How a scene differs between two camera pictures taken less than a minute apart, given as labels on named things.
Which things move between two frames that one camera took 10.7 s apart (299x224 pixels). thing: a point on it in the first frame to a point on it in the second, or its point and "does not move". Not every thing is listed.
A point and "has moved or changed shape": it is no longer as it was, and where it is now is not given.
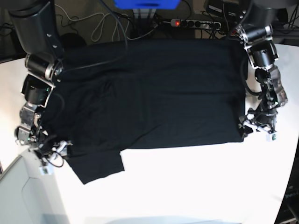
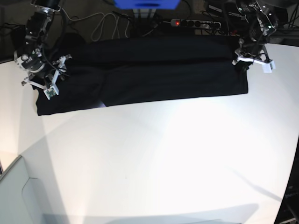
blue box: (147, 4) does not move
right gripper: (260, 115) to (252, 49)
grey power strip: (195, 24) does not move
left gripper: (41, 142) to (34, 65)
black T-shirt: (110, 96) has moved or changed shape
